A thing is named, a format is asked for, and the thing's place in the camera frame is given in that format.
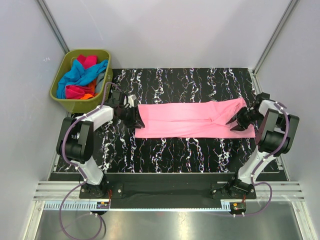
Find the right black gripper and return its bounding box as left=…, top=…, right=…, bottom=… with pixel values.
left=226, top=106, right=264, bottom=132

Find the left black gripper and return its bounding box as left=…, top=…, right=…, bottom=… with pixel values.
left=117, top=105, right=145, bottom=129

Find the light pink t-shirt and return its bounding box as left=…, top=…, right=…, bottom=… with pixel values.
left=134, top=98, right=256, bottom=139

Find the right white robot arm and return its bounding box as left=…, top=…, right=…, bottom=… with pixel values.
left=221, top=92, right=300, bottom=199

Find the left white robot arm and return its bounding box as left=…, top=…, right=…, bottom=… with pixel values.
left=56, top=90, right=145, bottom=198

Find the orange t-shirt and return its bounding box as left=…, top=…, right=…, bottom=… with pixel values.
left=81, top=79, right=97, bottom=100

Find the grey t-shirt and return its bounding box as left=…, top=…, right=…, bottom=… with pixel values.
left=95, top=72, right=106, bottom=94

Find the olive green plastic bin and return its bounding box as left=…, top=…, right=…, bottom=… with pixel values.
left=49, top=48, right=113, bottom=114

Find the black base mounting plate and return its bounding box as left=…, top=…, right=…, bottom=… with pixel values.
left=48, top=170, right=286, bottom=210

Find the magenta t-shirt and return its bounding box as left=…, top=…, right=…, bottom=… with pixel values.
left=65, top=54, right=98, bottom=100

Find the blue t-shirt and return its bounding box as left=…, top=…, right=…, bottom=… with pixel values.
left=56, top=59, right=109, bottom=99

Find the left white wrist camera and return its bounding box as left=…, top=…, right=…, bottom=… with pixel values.
left=123, top=94, right=138, bottom=109

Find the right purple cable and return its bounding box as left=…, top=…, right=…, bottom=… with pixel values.
left=243, top=101, right=291, bottom=218

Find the purple cable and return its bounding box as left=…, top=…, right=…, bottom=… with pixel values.
left=58, top=82, right=122, bottom=239
left=243, top=101, right=291, bottom=218

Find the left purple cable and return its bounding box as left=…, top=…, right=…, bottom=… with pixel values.
left=58, top=82, right=122, bottom=239

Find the aluminium frame rail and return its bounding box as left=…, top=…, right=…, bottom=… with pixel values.
left=33, top=181, right=305, bottom=202

